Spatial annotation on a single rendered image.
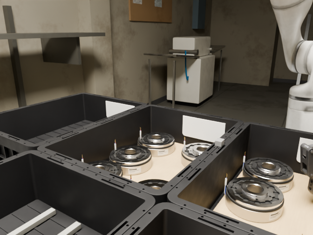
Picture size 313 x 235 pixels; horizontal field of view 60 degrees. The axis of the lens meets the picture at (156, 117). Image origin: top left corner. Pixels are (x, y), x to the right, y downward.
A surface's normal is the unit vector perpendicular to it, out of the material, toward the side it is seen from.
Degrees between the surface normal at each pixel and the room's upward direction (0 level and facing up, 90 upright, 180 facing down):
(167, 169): 0
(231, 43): 90
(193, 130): 90
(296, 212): 0
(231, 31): 90
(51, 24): 90
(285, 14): 133
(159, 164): 0
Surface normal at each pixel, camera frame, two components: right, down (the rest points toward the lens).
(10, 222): 0.00, -0.95
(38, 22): 0.87, 0.15
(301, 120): -0.58, 0.30
